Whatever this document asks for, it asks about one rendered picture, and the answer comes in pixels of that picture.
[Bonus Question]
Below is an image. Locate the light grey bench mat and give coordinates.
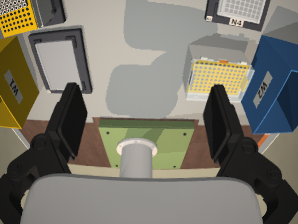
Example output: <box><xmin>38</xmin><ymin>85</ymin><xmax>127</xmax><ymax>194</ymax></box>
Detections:
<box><xmin>9</xmin><ymin>0</ymin><xmax>298</xmax><ymax>125</ymax></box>

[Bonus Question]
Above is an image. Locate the blue open-top bin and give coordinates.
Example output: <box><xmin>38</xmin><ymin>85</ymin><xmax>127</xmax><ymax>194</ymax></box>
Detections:
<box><xmin>241</xmin><ymin>35</ymin><xmax>298</xmax><ymax>134</ymax></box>

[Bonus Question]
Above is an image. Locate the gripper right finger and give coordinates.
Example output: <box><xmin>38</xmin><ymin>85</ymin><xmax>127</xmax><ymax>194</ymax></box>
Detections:
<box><xmin>203</xmin><ymin>84</ymin><xmax>298</xmax><ymax>224</ymax></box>

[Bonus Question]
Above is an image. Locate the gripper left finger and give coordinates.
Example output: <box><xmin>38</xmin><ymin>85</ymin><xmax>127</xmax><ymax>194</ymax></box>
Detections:
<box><xmin>0</xmin><ymin>82</ymin><xmax>88</xmax><ymax>224</ymax></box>

